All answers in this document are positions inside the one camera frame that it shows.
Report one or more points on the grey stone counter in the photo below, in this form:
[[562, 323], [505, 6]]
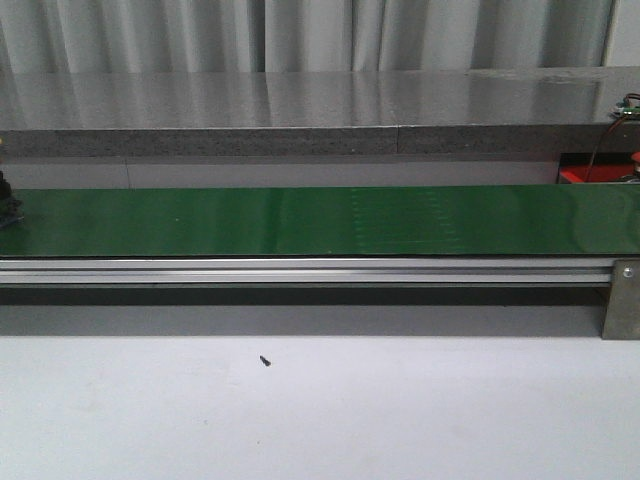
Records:
[[548, 110]]

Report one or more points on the green conveyor belt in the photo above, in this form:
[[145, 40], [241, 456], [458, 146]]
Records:
[[581, 220]]

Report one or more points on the red plastic tray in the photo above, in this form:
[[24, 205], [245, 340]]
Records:
[[605, 169]]

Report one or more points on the small green circuit board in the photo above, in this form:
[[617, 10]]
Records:
[[628, 108]]

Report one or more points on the grey white curtain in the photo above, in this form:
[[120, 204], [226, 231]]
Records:
[[295, 36]]

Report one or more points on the aluminium conveyor side rail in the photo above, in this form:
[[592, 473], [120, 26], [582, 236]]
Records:
[[543, 270]]

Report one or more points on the metal conveyor support bracket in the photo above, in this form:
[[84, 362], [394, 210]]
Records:
[[623, 311]]

